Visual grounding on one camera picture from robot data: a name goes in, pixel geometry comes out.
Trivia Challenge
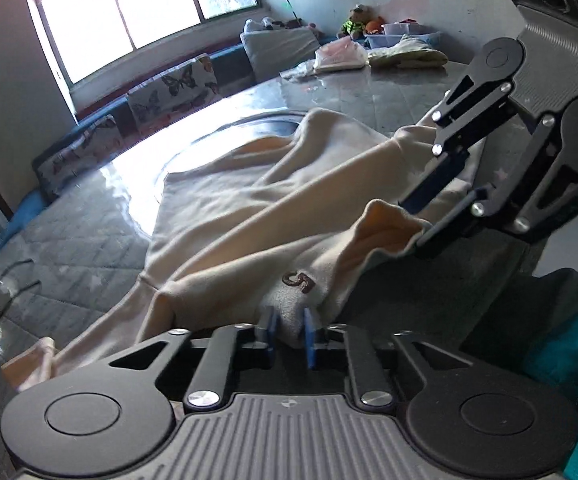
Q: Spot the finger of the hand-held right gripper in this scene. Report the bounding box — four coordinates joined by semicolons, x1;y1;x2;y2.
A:
398;67;516;212
415;111;578;261

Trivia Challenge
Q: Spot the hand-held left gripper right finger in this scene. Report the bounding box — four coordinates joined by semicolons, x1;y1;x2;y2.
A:
304;307;476;409

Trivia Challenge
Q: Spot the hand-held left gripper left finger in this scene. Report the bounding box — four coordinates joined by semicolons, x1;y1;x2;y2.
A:
109;306;276;409

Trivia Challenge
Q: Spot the cream sweatshirt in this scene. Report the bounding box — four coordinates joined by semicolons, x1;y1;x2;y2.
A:
1;107;488;392

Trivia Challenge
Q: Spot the plastic bag with clothes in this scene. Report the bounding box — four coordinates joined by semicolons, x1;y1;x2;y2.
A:
313;39;370;74

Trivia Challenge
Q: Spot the folded cream garment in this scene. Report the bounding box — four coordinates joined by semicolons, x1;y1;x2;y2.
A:
368;34;450;69

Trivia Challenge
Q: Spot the clear plastic storage box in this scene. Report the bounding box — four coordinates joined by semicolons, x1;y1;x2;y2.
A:
364;21;442;52

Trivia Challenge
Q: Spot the round glass turntable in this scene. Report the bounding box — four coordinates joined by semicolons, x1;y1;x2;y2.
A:
153;110;314;203

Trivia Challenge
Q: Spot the clear plastic bag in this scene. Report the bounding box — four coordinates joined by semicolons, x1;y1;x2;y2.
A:
280;59;320;82

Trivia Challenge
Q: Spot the stuffed toy bear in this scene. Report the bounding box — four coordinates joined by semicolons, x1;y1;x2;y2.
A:
338;4;370;40

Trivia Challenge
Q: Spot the teal cloth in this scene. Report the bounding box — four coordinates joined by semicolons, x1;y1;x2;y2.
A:
523;294;578;480

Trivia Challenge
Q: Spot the grey cushion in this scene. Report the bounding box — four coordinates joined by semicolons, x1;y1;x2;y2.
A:
240;24;321;82

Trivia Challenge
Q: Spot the grey quilted table cover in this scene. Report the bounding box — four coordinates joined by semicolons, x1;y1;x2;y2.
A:
0;57;474;356

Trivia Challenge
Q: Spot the butterfly print cushion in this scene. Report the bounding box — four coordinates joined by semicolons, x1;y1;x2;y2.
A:
127;54;220;132
32;114;126;202

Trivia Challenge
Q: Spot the clear acrylic stand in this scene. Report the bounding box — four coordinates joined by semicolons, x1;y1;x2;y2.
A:
0;258;40;347

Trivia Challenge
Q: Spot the window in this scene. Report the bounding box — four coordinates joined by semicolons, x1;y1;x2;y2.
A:
21;0;262;92

